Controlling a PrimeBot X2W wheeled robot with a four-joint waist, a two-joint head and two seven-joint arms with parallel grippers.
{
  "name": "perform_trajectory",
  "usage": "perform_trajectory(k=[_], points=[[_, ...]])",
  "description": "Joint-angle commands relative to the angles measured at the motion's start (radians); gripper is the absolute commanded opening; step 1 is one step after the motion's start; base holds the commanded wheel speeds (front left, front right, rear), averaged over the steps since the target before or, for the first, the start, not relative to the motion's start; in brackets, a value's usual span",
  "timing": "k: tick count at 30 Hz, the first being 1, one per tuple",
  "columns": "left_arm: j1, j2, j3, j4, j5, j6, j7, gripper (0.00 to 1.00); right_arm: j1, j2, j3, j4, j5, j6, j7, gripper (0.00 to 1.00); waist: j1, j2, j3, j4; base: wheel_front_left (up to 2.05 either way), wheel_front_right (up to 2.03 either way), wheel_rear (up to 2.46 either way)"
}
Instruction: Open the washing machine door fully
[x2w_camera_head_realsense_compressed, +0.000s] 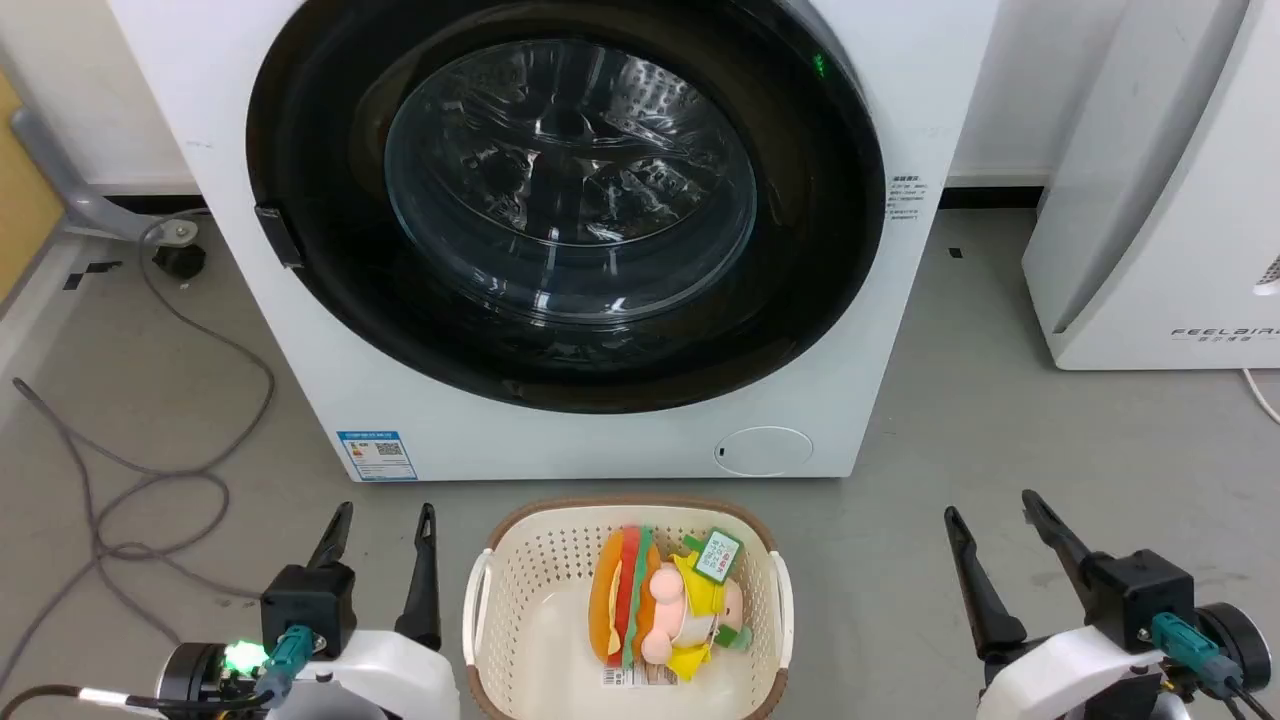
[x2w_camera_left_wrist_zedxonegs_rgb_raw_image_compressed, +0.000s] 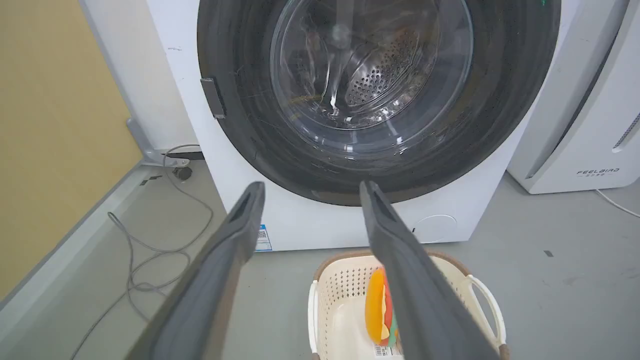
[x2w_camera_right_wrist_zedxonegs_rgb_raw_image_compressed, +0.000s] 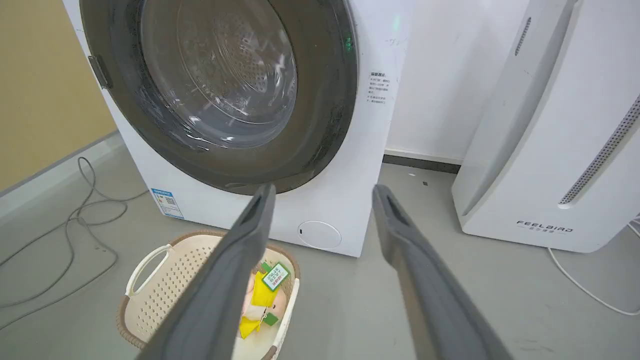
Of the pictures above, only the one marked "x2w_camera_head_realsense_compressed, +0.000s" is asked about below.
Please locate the small printed text sticker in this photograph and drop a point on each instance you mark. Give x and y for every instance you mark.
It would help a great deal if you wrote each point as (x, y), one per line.
(905, 197)

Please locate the green hang tag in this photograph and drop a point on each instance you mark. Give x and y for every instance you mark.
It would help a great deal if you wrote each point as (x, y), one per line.
(718, 556)

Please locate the burger plush toy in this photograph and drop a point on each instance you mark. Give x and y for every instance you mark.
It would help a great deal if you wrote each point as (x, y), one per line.
(622, 600)

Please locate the white front-load washing machine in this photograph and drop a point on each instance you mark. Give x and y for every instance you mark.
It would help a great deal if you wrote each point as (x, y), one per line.
(560, 450)

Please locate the blue energy label sticker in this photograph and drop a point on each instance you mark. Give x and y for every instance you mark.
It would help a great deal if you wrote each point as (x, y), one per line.
(378, 455)

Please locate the cream perforated laundry basket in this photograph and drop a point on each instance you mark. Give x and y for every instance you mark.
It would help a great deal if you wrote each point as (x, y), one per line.
(540, 570)

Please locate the white barcode label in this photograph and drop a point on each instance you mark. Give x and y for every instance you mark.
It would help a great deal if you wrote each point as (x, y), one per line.
(638, 677)

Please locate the pink doll in yellow clothes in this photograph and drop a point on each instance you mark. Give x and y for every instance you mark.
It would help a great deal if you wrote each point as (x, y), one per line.
(690, 615)

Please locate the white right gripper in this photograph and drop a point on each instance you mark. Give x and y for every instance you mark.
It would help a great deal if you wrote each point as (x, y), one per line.
(1070, 675)

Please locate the grey metal furniture leg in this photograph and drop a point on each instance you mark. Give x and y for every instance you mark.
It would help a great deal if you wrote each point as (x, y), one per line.
(70, 195)

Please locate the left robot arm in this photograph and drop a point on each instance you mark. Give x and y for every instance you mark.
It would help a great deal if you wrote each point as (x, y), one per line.
(195, 672)

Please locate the yellow wooden panel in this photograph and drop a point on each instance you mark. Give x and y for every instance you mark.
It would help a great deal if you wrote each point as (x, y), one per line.
(20, 200)

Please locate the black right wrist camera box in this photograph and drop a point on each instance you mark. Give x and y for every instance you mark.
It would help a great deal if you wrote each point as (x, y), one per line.
(1140, 598)

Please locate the round white filter cover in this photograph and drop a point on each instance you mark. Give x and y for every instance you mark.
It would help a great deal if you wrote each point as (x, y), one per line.
(765, 450)

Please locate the white air purifier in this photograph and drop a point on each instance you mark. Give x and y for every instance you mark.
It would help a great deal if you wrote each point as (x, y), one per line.
(1150, 250)

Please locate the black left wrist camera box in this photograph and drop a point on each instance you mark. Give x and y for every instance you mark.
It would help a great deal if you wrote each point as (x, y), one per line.
(308, 605)

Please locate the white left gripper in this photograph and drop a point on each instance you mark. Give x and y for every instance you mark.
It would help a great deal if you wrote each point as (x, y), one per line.
(400, 680)

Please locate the round black glass washer door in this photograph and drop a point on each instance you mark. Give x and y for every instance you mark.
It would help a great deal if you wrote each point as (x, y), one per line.
(330, 300)

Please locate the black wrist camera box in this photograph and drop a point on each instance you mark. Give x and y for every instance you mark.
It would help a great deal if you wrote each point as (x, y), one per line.
(1140, 598)
(308, 605)

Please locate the black castor wheel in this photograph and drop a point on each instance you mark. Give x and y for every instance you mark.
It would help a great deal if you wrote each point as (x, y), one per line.
(180, 261)

